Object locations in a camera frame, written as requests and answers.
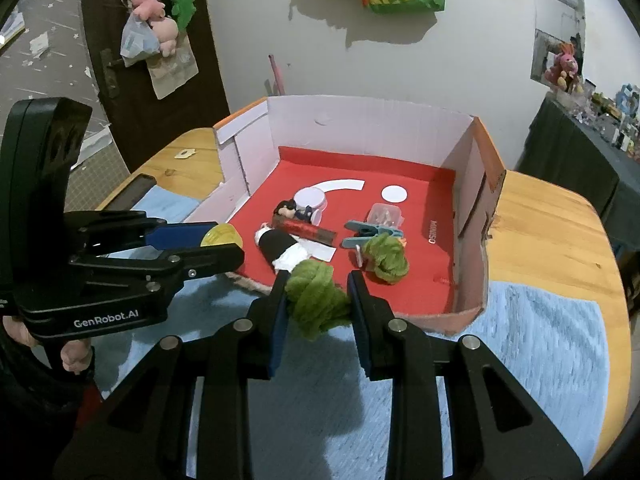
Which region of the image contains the dark wooden door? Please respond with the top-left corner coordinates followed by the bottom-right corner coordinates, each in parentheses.
top-left (80, 0), bottom-right (231, 176)

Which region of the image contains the black-haired figurine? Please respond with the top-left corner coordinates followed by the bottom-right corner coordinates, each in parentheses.
top-left (274, 200), bottom-right (313, 223)

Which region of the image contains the pink plush bear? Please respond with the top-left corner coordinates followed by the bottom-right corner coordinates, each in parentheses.
top-left (131, 0), bottom-right (166, 20)

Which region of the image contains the blue fuzzy blanket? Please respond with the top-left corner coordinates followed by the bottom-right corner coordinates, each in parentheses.
top-left (95, 187), bottom-right (613, 480)

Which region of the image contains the brown paper bag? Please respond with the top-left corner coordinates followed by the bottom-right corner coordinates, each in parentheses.
top-left (147, 35), bottom-right (201, 101)

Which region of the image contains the yellow bottle cap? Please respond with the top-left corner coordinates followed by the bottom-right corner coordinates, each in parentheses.
top-left (200, 224), bottom-right (244, 250)

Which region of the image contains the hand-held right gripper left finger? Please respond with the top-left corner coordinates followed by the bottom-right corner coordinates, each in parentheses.
top-left (52, 269), bottom-right (292, 480)

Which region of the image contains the black and white paper roll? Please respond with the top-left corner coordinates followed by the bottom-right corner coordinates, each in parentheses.
top-left (254, 226), bottom-right (313, 273)

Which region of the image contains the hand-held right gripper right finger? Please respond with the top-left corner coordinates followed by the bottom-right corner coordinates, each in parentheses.
top-left (346, 269), bottom-right (586, 480)

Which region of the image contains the cardboard box with red bottom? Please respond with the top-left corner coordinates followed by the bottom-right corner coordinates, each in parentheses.
top-left (212, 94), bottom-right (508, 335)

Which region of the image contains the magenta plush toy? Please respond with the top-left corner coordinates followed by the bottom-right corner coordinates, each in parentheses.
top-left (545, 42), bottom-right (583, 93)

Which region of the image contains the clear plastic bag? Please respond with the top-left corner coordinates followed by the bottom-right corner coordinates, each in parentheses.
top-left (120, 12), bottom-right (163, 67)

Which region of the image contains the door handle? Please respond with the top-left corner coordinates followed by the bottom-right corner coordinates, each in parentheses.
top-left (100, 49), bottom-right (126, 106)

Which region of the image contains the dark cloth covered table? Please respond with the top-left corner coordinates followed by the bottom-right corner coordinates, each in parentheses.
top-left (515, 95), bottom-right (640, 251)

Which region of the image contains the pink stick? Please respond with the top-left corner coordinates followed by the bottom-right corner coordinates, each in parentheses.
top-left (268, 55), bottom-right (287, 97)

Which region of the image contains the teal clothespin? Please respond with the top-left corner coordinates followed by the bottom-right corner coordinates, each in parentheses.
top-left (341, 220), bottom-right (403, 250)

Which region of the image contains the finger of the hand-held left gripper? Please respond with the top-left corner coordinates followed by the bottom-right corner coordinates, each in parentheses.
top-left (69, 243), bottom-right (247, 292)
top-left (64, 211), bottom-right (215, 252)

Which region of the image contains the green yarn bundle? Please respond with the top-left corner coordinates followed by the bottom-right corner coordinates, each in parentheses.
top-left (286, 232), bottom-right (411, 343)

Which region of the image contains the red thread spool stick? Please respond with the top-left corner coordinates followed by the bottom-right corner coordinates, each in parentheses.
top-left (270, 213), bottom-right (337, 243)

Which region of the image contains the pale pink plush toy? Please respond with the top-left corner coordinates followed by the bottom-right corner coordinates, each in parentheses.
top-left (150, 17), bottom-right (178, 57)

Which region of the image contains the green plush toy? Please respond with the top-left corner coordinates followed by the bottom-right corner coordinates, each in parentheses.
top-left (169, 0), bottom-right (197, 36)

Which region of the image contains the pink doll figurine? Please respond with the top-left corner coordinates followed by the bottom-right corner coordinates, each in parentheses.
top-left (355, 239), bottom-right (408, 271)

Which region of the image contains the person's left forearm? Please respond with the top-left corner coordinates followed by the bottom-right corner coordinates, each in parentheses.
top-left (0, 340), bottom-right (106, 480)

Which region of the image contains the cluttered dark side table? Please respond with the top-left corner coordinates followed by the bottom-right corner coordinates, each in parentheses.
top-left (565, 82), bottom-right (640, 161)

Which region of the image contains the small clear plastic box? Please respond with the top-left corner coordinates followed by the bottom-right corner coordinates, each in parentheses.
top-left (367, 203), bottom-right (405, 228)

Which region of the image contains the person's left hand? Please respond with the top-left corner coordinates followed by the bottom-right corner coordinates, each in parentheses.
top-left (1, 312), bottom-right (97, 377)

